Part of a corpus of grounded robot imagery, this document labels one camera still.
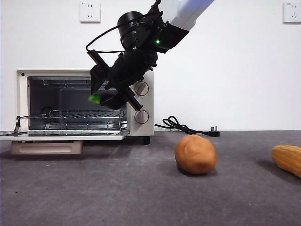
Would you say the glass oven door with handle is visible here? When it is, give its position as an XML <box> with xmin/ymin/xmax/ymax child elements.
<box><xmin>0</xmin><ymin>130</ymin><xmax>131</xmax><ymax>155</ymax></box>

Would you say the round oven knob, slanted grip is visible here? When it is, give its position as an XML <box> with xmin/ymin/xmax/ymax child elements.
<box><xmin>134</xmin><ymin>81</ymin><xmax>150</xmax><ymax>97</ymax></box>

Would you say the round oven knob, upright grip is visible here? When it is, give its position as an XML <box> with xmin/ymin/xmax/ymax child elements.
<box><xmin>134</xmin><ymin>108</ymin><xmax>150</xmax><ymax>125</ymax></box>

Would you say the white Toshiba toaster oven body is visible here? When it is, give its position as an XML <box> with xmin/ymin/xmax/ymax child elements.
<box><xmin>16</xmin><ymin>68</ymin><xmax>155</xmax><ymax>145</ymax></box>

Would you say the brown potato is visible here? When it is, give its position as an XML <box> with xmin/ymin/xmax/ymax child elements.
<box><xmin>174</xmin><ymin>134</ymin><xmax>217</xmax><ymax>175</ymax></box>

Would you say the yellow corn cob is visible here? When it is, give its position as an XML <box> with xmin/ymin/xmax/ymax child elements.
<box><xmin>271</xmin><ymin>145</ymin><xmax>301</xmax><ymax>178</ymax></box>

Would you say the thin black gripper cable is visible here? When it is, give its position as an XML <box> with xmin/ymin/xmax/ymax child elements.
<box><xmin>85</xmin><ymin>24</ymin><xmax>127</xmax><ymax>55</ymax></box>

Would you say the metal wire oven rack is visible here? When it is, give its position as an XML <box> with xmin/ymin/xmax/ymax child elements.
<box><xmin>16</xmin><ymin>109</ymin><xmax>127</xmax><ymax>120</ymax></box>

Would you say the white wall socket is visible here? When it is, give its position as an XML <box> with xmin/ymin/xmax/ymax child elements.
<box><xmin>79</xmin><ymin>1</ymin><xmax>101</xmax><ymax>24</ymax></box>
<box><xmin>283</xmin><ymin>2</ymin><xmax>301</xmax><ymax>24</ymax></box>

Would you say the pale grey right wrist camera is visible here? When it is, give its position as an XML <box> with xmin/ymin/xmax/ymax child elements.
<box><xmin>159</xmin><ymin>0</ymin><xmax>216</xmax><ymax>32</ymax></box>

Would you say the black power cord with plug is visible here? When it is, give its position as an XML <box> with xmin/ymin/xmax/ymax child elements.
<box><xmin>154</xmin><ymin>115</ymin><xmax>221</xmax><ymax>137</ymax></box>

